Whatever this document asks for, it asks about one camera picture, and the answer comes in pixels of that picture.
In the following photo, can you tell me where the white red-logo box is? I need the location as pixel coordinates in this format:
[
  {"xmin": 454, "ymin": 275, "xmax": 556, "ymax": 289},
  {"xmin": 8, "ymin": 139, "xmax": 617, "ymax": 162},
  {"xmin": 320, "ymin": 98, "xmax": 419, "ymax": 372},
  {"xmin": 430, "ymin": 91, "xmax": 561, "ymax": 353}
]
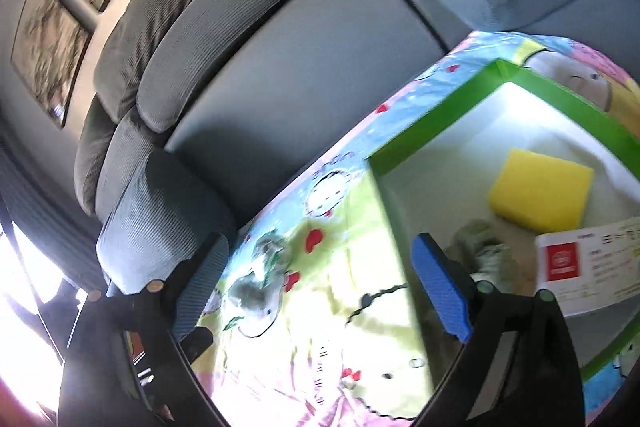
[{"xmin": 535, "ymin": 217, "xmax": 639, "ymax": 317}]

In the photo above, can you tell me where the green fuzzy sock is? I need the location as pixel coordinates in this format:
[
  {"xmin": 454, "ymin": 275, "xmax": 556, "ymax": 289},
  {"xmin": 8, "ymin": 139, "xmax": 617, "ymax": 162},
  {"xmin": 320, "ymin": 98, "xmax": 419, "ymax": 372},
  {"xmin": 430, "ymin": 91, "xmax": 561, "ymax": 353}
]
[{"xmin": 445, "ymin": 219, "xmax": 528, "ymax": 295}]

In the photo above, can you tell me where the yellow sponge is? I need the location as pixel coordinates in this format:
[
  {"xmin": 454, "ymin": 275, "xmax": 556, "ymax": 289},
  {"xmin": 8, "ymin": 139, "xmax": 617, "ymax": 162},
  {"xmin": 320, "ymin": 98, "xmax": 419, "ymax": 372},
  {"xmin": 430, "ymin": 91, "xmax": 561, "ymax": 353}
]
[{"xmin": 488, "ymin": 148, "xmax": 594, "ymax": 233}]

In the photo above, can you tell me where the clear green-print packet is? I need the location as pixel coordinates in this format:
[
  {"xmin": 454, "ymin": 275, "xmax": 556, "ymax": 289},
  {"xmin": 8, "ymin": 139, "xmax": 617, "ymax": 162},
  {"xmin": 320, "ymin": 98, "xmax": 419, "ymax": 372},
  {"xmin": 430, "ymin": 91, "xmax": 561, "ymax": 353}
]
[{"xmin": 227, "ymin": 271, "xmax": 286, "ymax": 320}]

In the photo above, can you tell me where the grey left pillow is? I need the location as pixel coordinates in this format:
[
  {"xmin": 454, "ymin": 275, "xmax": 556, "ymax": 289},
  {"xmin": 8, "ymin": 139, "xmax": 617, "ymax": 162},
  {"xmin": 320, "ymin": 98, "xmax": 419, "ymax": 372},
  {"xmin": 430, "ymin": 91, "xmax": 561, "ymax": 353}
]
[{"xmin": 96, "ymin": 150, "xmax": 236, "ymax": 294}]

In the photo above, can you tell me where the green cardboard box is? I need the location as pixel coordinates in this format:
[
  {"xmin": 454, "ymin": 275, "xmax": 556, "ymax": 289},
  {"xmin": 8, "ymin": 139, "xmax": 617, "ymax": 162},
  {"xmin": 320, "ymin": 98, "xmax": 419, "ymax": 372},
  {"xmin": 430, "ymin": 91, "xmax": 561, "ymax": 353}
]
[{"xmin": 369, "ymin": 61, "xmax": 639, "ymax": 426}]

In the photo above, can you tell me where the cartoon print bedsheet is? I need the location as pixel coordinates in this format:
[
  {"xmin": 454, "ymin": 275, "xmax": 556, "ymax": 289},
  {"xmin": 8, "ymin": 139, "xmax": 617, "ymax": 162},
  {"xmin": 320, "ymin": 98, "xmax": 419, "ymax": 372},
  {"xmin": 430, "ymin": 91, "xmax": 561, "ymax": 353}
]
[{"xmin": 194, "ymin": 31, "xmax": 639, "ymax": 426}]

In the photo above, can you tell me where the grey sofa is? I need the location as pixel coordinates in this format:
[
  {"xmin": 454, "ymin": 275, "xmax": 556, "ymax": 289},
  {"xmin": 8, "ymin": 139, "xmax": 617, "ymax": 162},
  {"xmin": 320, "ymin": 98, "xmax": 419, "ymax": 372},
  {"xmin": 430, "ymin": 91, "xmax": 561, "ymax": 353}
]
[{"xmin": 74, "ymin": 0, "xmax": 639, "ymax": 222}]

